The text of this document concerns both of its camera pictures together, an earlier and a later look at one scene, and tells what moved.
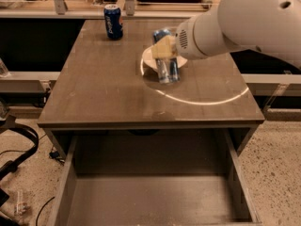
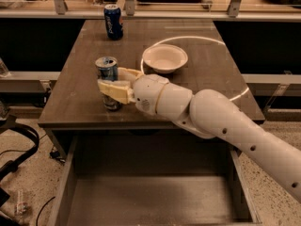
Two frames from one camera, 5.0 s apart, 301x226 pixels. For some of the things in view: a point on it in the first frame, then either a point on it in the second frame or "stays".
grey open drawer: [153, 176] stays
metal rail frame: [59, 9] stays
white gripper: [184, 40] to [148, 92]
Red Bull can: [167, 69] to [107, 69]
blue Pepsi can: [113, 22] stays
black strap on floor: [12, 166] stays
